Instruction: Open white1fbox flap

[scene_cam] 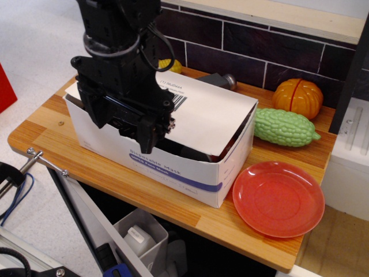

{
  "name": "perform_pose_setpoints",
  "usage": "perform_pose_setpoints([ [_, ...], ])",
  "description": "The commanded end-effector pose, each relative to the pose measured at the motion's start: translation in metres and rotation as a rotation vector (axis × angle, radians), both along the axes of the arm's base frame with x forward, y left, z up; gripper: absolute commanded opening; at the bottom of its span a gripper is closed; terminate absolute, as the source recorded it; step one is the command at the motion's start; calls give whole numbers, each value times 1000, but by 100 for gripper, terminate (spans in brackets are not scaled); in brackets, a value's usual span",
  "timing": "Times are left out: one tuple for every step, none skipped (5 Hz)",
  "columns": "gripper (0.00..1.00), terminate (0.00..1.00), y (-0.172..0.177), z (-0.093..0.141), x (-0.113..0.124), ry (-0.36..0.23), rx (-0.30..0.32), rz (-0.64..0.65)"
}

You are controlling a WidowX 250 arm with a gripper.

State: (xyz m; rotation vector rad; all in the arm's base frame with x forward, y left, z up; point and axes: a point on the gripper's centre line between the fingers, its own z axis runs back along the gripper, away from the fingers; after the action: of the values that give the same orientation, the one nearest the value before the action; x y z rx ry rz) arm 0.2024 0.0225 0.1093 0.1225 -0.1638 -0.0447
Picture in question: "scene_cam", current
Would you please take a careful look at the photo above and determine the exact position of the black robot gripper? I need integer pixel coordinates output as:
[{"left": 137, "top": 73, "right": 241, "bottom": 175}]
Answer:
[{"left": 71, "top": 56, "right": 174, "bottom": 154}]

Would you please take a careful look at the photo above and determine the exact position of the white disposable mask box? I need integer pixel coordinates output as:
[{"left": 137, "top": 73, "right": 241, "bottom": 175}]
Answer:
[{"left": 64, "top": 71, "right": 258, "bottom": 208}]

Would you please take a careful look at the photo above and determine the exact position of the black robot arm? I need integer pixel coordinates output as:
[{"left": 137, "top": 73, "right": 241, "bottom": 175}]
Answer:
[{"left": 71, "top": 1, "right": 174, "bottom": 154}]

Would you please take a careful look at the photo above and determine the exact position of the yellow toy corn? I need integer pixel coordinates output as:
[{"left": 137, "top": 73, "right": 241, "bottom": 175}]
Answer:
[{"left": 158, "top": 59, "right": 182, "bottom": 74}]

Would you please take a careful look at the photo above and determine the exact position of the grey metal cylinder object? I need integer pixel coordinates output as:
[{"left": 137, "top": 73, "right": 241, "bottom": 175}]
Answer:
[{"left": 197, "top": 73, "right": 237, "bottom": 91}]

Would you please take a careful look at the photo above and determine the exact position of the red object at left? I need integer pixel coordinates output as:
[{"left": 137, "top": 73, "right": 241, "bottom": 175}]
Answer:
[{"left": 0, "top": 65, "right": 18, "bottom": 113}]

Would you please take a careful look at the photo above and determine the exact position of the grey plastic bin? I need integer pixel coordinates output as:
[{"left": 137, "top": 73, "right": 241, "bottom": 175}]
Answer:
[{"left": 114, "top": 208, "right": 168, "bottom": 276}]

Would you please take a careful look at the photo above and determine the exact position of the white bottle in bin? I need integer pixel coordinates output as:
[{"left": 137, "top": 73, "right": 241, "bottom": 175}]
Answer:
[{"left": 123, "top": 225, "right": 156, "bottom": 257}]

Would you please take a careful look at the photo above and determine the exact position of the metal table clamp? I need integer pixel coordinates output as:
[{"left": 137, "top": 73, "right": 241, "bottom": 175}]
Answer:
[{"left": 1, "top": 148, "right": 69, "bottom": 198}]

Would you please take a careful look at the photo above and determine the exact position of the green toy bitter gourd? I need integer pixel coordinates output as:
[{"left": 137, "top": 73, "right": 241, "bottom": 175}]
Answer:
[{"left": 254, "top": 108, "right": 321, "bottom": 147}]

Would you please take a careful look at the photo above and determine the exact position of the red plastic plate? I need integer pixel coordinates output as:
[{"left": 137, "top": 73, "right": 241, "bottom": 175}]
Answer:
[{"left": 232, "top": 162, "right": 325, "bottom": 238}]

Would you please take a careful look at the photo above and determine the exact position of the orange toy pumpkin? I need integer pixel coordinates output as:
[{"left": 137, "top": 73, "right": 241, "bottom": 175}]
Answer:
[{"left": 272, "top": 78, "right": 323, "bottom": 119}]

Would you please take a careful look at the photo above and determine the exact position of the white cabinet at right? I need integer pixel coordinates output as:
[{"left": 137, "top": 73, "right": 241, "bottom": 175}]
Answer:
[{"left": 321, "top": 98, "right": 368, "bottom": 220}]

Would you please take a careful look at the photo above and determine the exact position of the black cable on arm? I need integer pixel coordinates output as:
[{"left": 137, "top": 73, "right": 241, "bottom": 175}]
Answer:
[{"left": 82, "top": 23, "right": 176, "bottom": 73}]

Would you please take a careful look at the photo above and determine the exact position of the grey metal frame leg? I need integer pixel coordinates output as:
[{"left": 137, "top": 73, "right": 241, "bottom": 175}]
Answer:
[{"left": 48, "top": 169, "right": 152, "bottom": 276}]

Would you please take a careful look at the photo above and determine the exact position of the blue cable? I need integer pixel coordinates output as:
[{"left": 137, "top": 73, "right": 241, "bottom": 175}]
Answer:
[{"left": 0, "top": 172, "right": 35, "bottom": 227}]

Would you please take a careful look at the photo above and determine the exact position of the blue black handled tool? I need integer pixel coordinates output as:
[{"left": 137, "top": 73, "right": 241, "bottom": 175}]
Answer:
[{"left": 95, "top": 244, "right": 131, "bottom": 276}]

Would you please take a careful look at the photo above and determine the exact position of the black corrugated hose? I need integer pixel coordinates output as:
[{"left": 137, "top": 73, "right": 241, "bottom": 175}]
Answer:
[{"left": 0, "top": 246, "right": 32, "bottom": 277}]

